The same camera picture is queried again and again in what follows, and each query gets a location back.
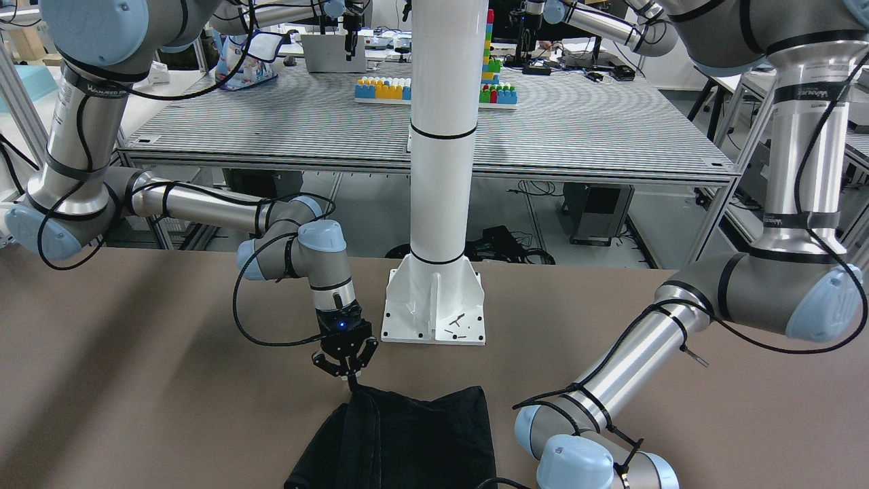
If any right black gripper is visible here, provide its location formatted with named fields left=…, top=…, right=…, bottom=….
left=312, top=306, right=379, bottom=392

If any black t-shirt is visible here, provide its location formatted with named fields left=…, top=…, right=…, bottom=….
left=284, top=386, right=496, bottom=488

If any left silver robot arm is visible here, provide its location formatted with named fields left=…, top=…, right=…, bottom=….
left=515, top=1, right=867, bottom=488

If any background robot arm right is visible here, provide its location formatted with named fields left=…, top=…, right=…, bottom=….
left=510, top=1, right=678, bottom=58

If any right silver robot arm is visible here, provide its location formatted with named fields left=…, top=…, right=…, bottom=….
left=4, top=1, right=379, bottom=390

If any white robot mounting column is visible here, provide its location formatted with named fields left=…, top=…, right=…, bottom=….
left=380, top=0, right=487, bottom=346

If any blue white plastic bag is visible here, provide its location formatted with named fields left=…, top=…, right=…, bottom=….
left=215, top=30, right=283, bottom=92

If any colourful toy block stack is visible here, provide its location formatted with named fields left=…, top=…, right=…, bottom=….
left=354, top=1, right=519, bottom=109

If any striped aluminium workbench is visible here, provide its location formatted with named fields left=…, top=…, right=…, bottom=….
left=124, top=64, right=739, bottom=191

